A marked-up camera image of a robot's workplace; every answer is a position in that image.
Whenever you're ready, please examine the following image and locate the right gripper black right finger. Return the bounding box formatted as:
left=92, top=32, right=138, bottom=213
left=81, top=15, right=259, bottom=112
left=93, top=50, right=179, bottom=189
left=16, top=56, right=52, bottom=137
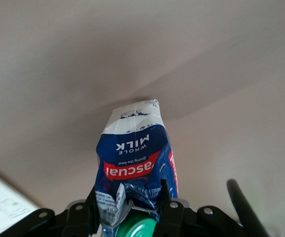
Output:
left=153, top=179, right=185, bottom=237

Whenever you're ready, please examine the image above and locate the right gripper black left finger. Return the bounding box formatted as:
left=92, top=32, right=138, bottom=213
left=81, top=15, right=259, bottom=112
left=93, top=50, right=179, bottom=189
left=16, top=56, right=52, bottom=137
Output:
left=60, top=188, right=102, bottom=237

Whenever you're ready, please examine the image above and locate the blue white milk carton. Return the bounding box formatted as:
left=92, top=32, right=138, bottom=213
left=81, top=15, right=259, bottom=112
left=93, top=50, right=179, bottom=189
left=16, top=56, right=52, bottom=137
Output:
left=94, top=98, right=180, bottom=237

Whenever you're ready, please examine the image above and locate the cream tray with Rabbit print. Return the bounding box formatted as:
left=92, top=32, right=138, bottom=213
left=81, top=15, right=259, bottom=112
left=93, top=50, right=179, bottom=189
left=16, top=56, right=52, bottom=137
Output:
left=0, top=164, right=41, bottom=237

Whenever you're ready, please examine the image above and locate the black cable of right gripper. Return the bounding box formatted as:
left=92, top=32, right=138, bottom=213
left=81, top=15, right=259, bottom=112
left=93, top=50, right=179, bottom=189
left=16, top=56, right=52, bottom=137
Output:
left=225, top=178, right=273, bottom=237

